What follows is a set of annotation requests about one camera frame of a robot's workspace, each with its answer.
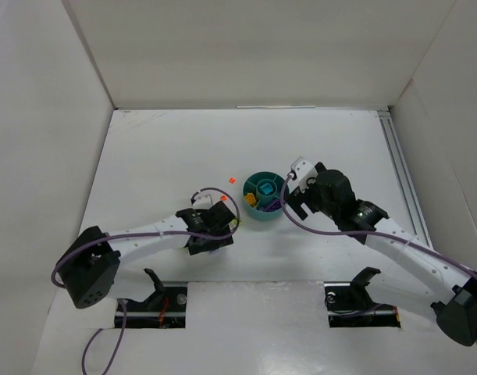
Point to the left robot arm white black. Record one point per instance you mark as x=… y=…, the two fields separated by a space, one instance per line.
x=88 y=269

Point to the aluminium rail right side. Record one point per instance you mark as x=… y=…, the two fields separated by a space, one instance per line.
x=405 y=182

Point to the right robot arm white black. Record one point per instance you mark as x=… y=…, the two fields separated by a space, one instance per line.
x=440 y=289

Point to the dark purple long lego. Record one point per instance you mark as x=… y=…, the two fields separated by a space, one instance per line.
x=273 y=206

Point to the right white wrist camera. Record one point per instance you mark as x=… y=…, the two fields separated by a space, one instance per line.
x=302 y=171

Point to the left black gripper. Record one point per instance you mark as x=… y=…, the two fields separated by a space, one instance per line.
x=221 y=218

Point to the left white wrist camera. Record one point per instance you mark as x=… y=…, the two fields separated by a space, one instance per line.
x=201 y=200

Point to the yellow orange square lego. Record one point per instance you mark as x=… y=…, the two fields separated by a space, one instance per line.
x=250 y=199

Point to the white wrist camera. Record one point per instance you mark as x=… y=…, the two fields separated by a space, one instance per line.
x=302 y=171
x=201 y=200

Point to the teal round divided container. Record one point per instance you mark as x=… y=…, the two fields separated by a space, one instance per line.
x=251 y=186

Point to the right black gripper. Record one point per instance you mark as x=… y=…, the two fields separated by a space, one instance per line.
x=297 y=198

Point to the teal oval lego piece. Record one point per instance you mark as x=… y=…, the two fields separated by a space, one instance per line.
x=266 y=189

